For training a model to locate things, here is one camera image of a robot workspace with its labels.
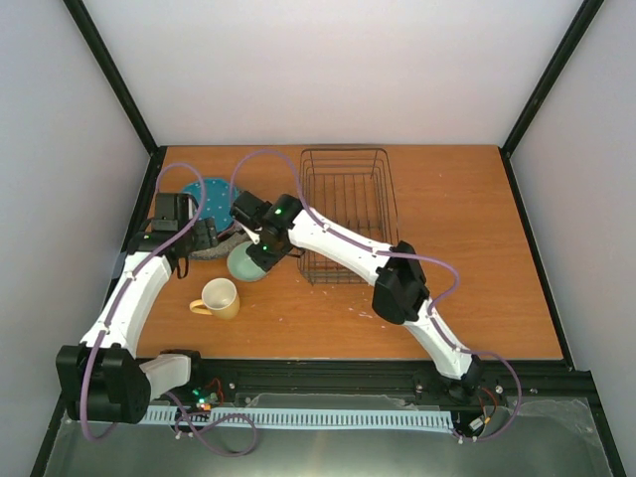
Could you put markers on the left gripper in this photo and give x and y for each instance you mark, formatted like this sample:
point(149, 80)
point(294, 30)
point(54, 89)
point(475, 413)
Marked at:
point(207, 235)

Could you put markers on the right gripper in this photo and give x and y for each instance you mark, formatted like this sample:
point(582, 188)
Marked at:
point(263, 261)

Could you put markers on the teal dotted plate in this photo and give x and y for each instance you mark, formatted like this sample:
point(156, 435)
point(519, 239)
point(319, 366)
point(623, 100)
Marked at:
point(215, 197)

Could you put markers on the light green bowl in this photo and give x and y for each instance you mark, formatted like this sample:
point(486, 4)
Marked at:
point(241, 266)

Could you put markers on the yellow mug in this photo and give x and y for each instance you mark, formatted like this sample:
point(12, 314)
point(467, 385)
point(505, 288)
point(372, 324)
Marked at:
point(219, 298)

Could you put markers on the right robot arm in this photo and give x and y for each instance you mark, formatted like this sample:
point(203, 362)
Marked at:
point(400, 294)

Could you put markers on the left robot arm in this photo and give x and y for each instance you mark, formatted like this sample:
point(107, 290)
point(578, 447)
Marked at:
point(124, 308)

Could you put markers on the grey speckled plate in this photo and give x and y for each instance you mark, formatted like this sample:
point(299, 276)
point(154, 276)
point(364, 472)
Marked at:
point(223, 249)

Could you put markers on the small electronics board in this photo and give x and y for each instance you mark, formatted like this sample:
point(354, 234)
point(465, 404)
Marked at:
point(209, 396)

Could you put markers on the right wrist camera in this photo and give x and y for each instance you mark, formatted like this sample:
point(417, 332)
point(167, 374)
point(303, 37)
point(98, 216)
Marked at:
point(253, 236)

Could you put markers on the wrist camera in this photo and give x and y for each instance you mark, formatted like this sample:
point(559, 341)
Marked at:
point(172, 212)
point(253, 236)

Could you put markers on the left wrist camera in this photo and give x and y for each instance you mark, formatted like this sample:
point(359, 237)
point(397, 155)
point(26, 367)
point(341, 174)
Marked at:
point(172, 212)

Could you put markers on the black wire dish rack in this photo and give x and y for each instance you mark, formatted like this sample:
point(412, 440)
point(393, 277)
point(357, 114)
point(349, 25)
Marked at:
point(353, 187)

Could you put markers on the black aluminium frame rail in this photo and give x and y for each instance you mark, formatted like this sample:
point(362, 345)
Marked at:
point(414, 381)

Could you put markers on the light blue cable duct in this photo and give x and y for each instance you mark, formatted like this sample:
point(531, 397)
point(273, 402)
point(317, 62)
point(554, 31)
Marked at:
point(329, 419)

